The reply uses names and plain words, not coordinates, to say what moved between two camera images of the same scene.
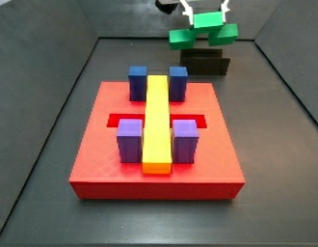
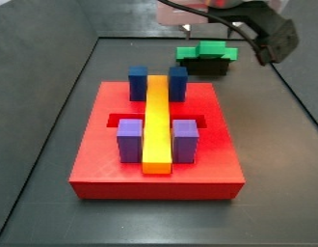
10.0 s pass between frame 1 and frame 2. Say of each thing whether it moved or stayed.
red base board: stayed
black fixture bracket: stayed
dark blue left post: stayed
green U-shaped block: moved
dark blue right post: stayed
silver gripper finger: moved
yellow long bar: stayed
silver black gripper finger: moved
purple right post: stayed
